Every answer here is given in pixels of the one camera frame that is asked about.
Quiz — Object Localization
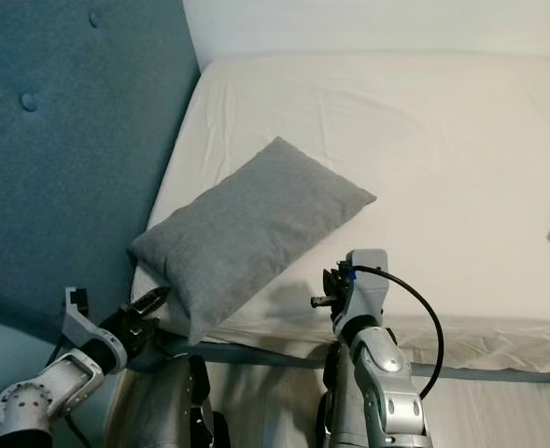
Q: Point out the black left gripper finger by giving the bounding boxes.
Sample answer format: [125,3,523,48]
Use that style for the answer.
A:
[133,287,173,316]

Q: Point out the grey pillow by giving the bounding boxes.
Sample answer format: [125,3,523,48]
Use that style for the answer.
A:
[128,136,377,345]

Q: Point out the mattress with beige sheet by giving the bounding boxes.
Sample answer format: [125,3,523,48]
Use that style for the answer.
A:
[130,51,550,374]

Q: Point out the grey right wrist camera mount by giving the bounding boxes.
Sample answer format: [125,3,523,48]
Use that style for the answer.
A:
[342,249,393,329]

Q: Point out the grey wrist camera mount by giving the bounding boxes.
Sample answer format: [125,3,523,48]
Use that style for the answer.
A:
[342,249,393,329]
[63,287,103,344]

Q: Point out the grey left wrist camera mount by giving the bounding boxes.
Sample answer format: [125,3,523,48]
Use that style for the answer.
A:
[63,287,103,344]

